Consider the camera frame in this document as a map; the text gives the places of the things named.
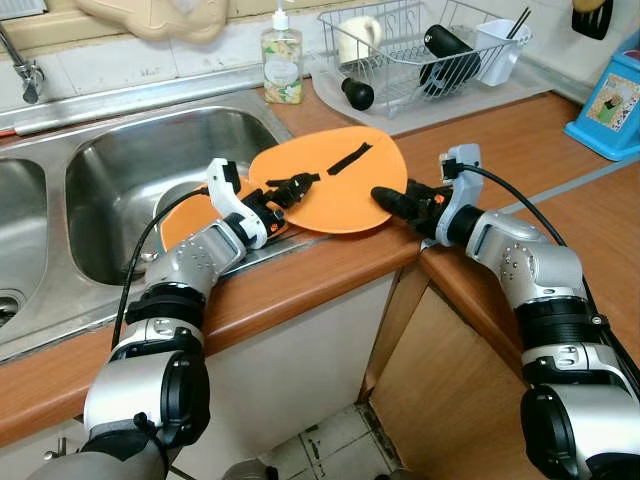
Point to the blue utensil holder box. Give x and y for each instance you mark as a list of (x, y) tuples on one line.
[(605, 105)]

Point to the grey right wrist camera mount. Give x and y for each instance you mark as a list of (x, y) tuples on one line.
[(465, 165)]

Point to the grey drain tray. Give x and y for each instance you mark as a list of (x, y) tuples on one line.
[(490, 105)]

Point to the grey left robot foot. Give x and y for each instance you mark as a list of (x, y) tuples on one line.
[(245, 470)]

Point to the beige plastic board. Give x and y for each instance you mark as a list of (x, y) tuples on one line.
[(150, 20)]

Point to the cream mug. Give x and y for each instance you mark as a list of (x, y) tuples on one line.
[(358, 40)]

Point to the black flat utensil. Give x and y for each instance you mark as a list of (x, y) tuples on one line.
[(350, 160)]

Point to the aluminium counter edge strip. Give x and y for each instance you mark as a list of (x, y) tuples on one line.
[(570, 185)]

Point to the black round knob utensil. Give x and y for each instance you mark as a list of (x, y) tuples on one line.
[(357, 94)]

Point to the clear soap pump bottle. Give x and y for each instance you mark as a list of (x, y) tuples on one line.
[(283, 75)]

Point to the metal sink drain strainer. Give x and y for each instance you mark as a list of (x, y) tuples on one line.
[(6, 305)]

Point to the chrome faucet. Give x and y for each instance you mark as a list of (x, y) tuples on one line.
[(30, 78)]

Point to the orange plastic plate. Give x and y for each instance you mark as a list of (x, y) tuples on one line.
[(190, 215), (340, 200)]

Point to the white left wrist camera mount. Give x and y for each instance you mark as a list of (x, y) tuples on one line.
[(235, 205)]

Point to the black bottle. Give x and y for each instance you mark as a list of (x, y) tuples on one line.
[(450, 58)]

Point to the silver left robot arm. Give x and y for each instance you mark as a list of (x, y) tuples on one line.
[(190, 265)]

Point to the wooden cabinet door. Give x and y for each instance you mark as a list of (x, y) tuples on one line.
[(450, 390)]

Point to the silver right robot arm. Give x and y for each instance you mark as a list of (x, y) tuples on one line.
[(520, 260)]

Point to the white plastic cutlery holder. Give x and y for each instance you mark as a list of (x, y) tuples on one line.
[(500, 55)]

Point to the white cabinet front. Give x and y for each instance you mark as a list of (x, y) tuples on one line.
[(290, 380)]

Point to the black chopstick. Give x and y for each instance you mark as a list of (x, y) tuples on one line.
[(519, 24)]

